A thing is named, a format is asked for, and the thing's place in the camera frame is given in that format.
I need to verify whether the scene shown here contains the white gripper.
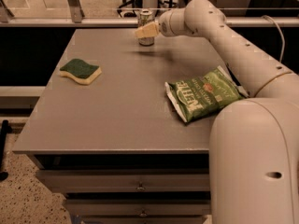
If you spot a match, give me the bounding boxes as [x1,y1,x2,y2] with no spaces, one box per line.
[135,8,193,38]

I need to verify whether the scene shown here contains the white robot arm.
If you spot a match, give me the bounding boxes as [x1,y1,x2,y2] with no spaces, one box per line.
[135,0,299,224]

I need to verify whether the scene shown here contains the green yellow sponge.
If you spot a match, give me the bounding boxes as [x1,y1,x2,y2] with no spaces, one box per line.
[59,59,102,85]

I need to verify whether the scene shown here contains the black office chair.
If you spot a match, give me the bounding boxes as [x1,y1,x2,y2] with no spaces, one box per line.
[117,0,142,18]

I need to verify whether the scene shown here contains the green Kettle chips bag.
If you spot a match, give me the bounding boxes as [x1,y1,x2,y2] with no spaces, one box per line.
[164,66,249,123]

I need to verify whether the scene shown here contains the grey drawer cabinet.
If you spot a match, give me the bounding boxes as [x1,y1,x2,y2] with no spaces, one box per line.
[14,29,221,224]

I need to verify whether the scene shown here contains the top grey drawer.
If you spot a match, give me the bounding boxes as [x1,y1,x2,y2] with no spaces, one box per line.
[36,170,210,193]

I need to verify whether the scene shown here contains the grey drawer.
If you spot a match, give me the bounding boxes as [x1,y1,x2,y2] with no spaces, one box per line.
[36,170,210,193]
[64,200,211,217]

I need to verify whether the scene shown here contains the black stand at left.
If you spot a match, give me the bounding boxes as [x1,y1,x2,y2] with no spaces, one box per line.
[0,119,12,181]

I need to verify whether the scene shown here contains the metal railing frame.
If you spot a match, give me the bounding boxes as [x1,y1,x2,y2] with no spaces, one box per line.
[1,0,299,27]

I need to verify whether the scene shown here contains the white cable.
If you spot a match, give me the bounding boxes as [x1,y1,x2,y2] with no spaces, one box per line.
[261,14,286,63]

